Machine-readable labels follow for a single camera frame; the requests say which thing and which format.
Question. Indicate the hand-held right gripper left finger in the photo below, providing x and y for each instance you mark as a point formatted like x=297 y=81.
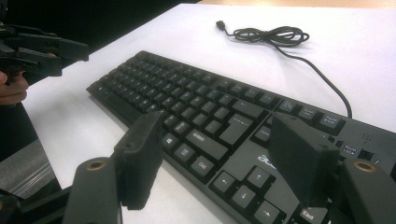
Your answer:
x=137 y=161

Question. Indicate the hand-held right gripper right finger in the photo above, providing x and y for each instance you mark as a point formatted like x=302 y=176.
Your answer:
x=302 y=158

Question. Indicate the black computer keyboard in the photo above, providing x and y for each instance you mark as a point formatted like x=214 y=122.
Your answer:
x=205 y=102

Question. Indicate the metal floor rail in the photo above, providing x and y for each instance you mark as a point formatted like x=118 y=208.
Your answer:
x=31 y=180

